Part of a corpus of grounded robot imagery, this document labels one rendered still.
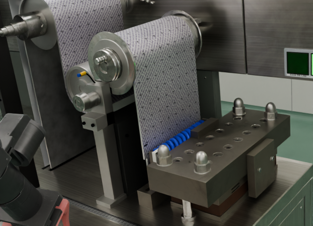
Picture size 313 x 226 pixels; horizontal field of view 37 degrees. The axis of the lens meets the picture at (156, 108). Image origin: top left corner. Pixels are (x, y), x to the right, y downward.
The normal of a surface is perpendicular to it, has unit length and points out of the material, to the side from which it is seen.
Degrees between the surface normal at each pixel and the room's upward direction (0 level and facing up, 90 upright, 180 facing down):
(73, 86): 90
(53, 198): 29
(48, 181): 0
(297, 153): 0
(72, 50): 92
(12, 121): 25
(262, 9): 90
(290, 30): 90
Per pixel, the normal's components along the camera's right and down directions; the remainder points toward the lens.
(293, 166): -0.11, -0.93
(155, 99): 0.77, 0.14
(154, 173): -0.63, 0.33
